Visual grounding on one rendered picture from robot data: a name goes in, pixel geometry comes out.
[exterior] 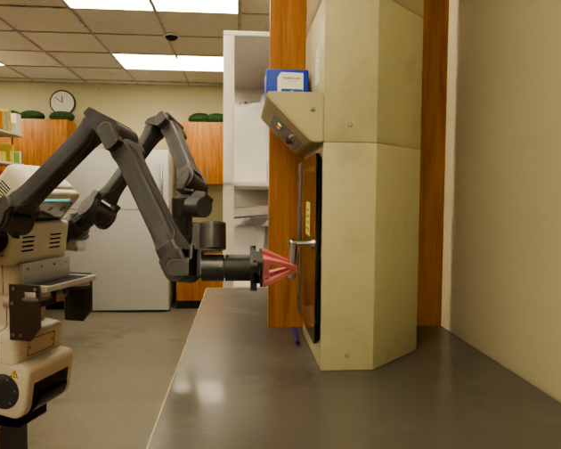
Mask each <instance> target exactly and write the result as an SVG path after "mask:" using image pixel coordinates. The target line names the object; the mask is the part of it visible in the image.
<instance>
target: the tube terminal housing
mask: <svg viewBox="0 0 561 449"><path fill-rule="evenodd" d="M319 45H320V67H319V83H318V84H317V86H315V51H316V50H317V48H318V46H319ZM422 61H423V18H421V17H419V16H418V15H417V14H415V13H413V12H411V11H409V10H408V9H406V8H404V7H402V6H401V5H399V4H397V3H396V2H394V1H392V0H321V4H320V6H319V9H318V11H317V13H316V15H315V17H314V20H313V24H312V26H311V27H310V30H309V32H308V35H307V37H306V40H305V69H306V70H308V92H318V93H323V94H324V105H323V141H322V142H321V143H319V144H318V145H316V146H315V147H313V148H312V149H311V150H309V151H308V152H306V153H305V159H307V158H309V157H310V156H312V155H314V153H320V156H321V158H322V183H321V228H322V229H321V322H320V340H318V343H317V344H314V343H313V342H312V340H311V338H310V336H309V334H308V332H307V329H306V327H305V325H304V323H303V333H304V334H305V338H306V340H307V342H308V344H309V346H310V348H311V350H312V352H313V355H314V357H315V360H316V362H317V364H318V365H319V367H320V370H321V371H343V370H373V369H376V368H378V367H379V366H381V365H383V364H385V363H389V362H391V361H393V360H394V359H396V358H399V357H401V356H403V355H406V354H408V353H409V352H412V351H414V350H416V344H417V303H418V264H419V185H420V140H421V101H422Z"/></svg>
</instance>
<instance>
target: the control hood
mask: <svg viewBox="0 0 561 449"><path fill-rule="evenodd" d="M323 105H324V94H323V93H318V92H281V91H268V93H267V94H266V97H265V101H264V107H263V111H262V114H261V119H262V120H263V122H264V123H265V124H266V125H267V126H268V127H269V128H271V127H270V125H271V123H272V119H273V117H274V115H275V116H276V117H277V118H278V119H279V120H280V121H281V122H282V123H283V124H284V125H285V126H286V127H287V128H288V129H289V130H290V131H291V132H292V134H293V135H294V136H295V137H296V138H297V139H298V140H299V141H300V142H301V143H302V144H300V145H299V146H298V147H297V148H296V149H295V150H292V149H291V148H290V147H289V146H288V145H287V144H286V143H285V142H284V141H283V140H282V139H281V138H280V137H279V136H278V135H277V136H278V137H279V138H280V139H281V140H282V141H283V142H284V143H285V144H286V145H287V146H288V147H289V148H290V149H291V150H292V151H293V152H294V153H295V154H305V153H306V152H308V151H309V150H311V149H312V148H313V147H315V146H316V145H318V144H319V143H321V142H322V141H323ZM271 129H272V128H271ZM273 132H274V131H273ZM274 133H275V132H274ZM275 134H276V133H275Z"/></svg>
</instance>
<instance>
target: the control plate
mask: <svg viewBox="0 0 561 449"><path fill-rule="evenodd" d="M278 123H279V124H280V126H279V124H278ZM277 126H278V127H279V128H278V127H277ZM270 127H271V128H272V130H273V131H274V132H275V133H276V134H277V135H278V136H279V137H280V138H281V139H282V140H283V141H284V142H285V143H286V140H287V138H286V136H287V137H288V138H289V137H290V136H291V135H292V136H293V137H294V138H293V137H292V139H291V140H290V141H291V142H292V143H293V144H288V146H289V147H290V148H291V149H292V150H295V149H296V148H297V147H298V146H299V145H300V144H302V143H301V142H300V141H299V140H298V139H297V138H296V137H295V136H294V135H293V134H292V132H291V131H290V130H289V129H288V128H287V127H286V126H285V125H284V124H283V123H282V122H281V121H280V120H279V119H278V118H277V117H276V116H275V115H274V117H273V119H272V123H271V125H270Z"/></svg>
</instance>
